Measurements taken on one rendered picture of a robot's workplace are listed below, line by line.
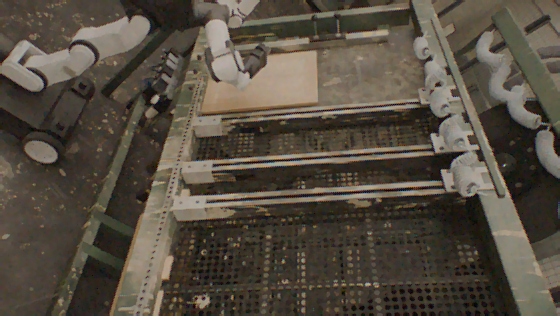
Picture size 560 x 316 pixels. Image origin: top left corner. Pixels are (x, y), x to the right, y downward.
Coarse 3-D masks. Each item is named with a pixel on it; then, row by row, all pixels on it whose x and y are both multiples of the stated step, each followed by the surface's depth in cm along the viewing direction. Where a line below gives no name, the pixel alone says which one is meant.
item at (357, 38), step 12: (348, 36) 250; (360, 36) 248; (372, 36) 247; (384, 36) 246; (240, 48) 257; (252, 48) 255; (276, 48) 254; (288, 48) 254; (300, 48) 253; (312, 48) 253
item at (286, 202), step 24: (480, 168) 164; (264, 192) 175; (288, 192) 174; (312, 192) 172; (336, 192) 171; (360, 192) 171; (384, 192) 167; (408, 192) 166; (432, 192) 164; (456, 192) 163; (192, 216) 178; (216, 216) 178; (240, 216) 177
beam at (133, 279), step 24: (192, 72) 245; (192, 96) 229; (168, 144) 206; (192, 144) 208; (168, 168) 195; (144, 216) 178; (168, 216) 177; (144, 240) 170; (168, 240) 171; (144, 264) 163; (120, 312) 151; (144, 312) 150
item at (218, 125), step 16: (448, 96) 194; (272, 112) 208; (288, 112) 207; (304, 112) 206; (320, 112) 204; (336, 112) 202; (352, 112) 201; (368, 112) 200; (384, 112) 200; (400, 112) 199; (416, 112) 199; (432, 112) 199; (208, 128) 210; (224, 128) 210; (240, 128) 209; (256, 128) 209; (272, 128) 209; (288, 128) 208; (304, 128) 208
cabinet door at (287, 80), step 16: (272, 64) 245; (288, 64) 243; (304, 64) 241; (208, 80) 243; (256, 80) 237; (272, 80) 235; (288, 80) 233; (304, 80) 231; (208, 96) 233; (224, 96) 231; (240, 96) 230; (256, 96) 228; (272, 96) 226; (288, 96) 224; (304, 96) 222; (208, 112) 225; (224, 112) 224
